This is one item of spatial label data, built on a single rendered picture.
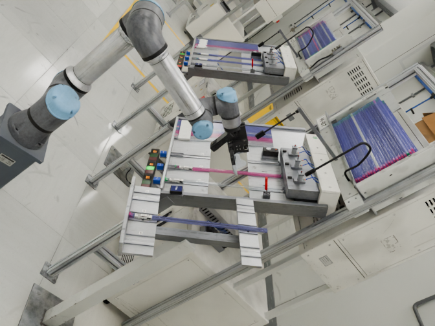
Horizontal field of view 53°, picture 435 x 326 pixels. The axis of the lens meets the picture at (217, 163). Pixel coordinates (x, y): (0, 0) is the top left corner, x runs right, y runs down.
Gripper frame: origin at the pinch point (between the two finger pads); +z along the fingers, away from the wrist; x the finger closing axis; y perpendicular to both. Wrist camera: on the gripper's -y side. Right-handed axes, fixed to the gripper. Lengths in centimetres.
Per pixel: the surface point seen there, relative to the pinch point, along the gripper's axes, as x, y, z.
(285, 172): 6.3, 21.3, 10.5
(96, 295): -37, -62, 29
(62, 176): 48, -102, 22
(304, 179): -0.3, 28.6, 10.9
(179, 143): 33.6, -28.1, 3.3
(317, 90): 135, 55, 33
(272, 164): 20.8, 15.9, 15.0
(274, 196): -4.1, 14.7, 15.0
